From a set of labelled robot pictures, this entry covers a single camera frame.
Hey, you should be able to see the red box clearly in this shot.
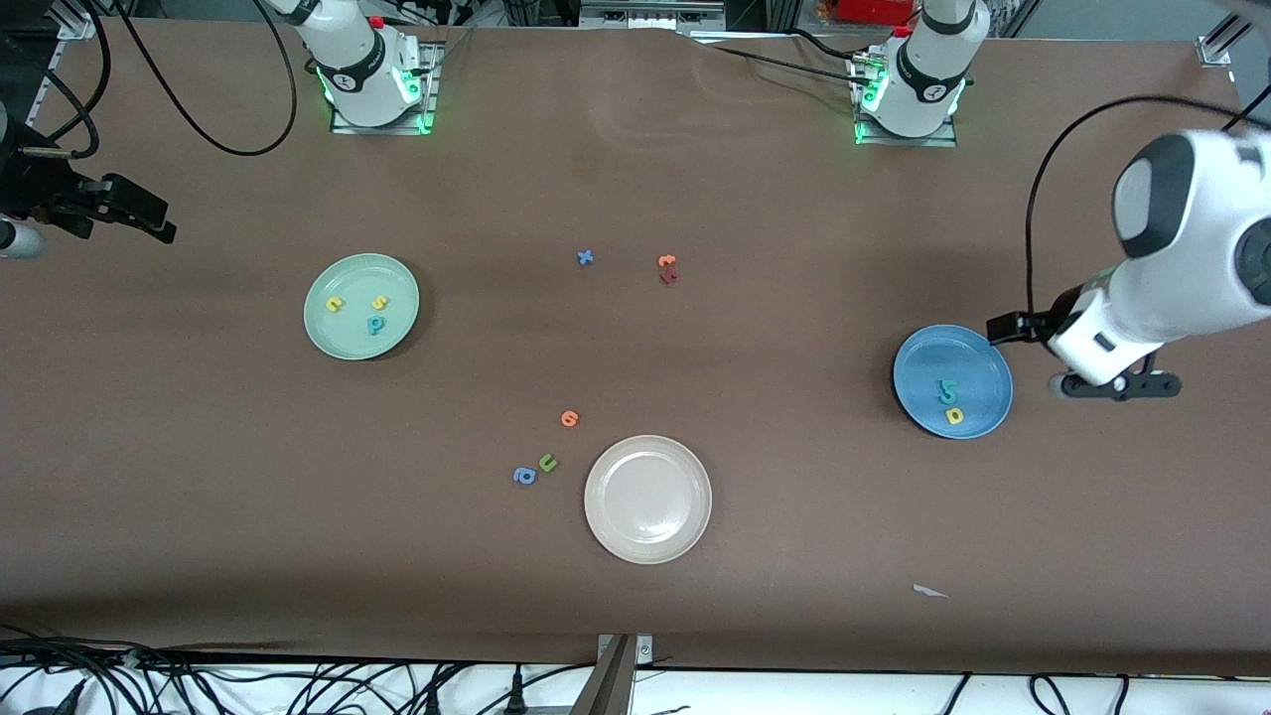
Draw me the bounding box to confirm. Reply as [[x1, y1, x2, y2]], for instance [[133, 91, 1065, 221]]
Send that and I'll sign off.
[[832, 0, 919, 27]]

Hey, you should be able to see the silver metal frame piece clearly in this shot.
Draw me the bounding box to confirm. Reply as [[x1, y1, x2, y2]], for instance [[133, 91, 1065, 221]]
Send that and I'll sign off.
[[578, 0, 729, 34]]

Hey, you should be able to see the metal table bracket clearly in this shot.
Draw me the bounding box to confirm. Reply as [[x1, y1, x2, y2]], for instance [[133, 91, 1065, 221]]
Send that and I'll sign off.
[[568, 633, 656, 715]]

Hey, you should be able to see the black cable with brass plug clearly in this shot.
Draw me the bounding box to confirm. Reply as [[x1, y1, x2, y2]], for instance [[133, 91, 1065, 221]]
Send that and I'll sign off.
[[25, 0, 112, 162]]

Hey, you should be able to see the blue plate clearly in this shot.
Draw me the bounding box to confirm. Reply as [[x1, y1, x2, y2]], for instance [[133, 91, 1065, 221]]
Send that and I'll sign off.
[[892, 324, 1015, 441]]

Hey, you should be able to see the aluminium frame profile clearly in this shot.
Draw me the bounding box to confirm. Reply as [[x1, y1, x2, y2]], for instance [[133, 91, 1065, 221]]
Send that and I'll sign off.
[[1196, 10, 1254, 69], [28, 0, 112, 120]]

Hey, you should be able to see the green plate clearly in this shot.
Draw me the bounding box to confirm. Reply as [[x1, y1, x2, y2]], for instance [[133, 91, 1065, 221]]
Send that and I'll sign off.
[[303, 252, 421, 361]]

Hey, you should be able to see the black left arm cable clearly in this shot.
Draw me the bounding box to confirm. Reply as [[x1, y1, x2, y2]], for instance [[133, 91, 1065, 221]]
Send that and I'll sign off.
[[1026, 94, 1271, 321]]

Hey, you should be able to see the thick black floor cable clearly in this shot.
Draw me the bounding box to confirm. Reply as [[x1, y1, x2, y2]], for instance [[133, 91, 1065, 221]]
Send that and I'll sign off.
[[0, 636, 135, 671]]

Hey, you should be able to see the black cable on table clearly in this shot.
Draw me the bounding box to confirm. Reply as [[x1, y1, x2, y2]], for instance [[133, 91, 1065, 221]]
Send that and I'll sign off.
[[690, 28, 880, 88]]

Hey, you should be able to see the beige plate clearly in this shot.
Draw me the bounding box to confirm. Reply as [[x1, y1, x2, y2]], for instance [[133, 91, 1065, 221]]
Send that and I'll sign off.
[[583, 434, 714, 566]]

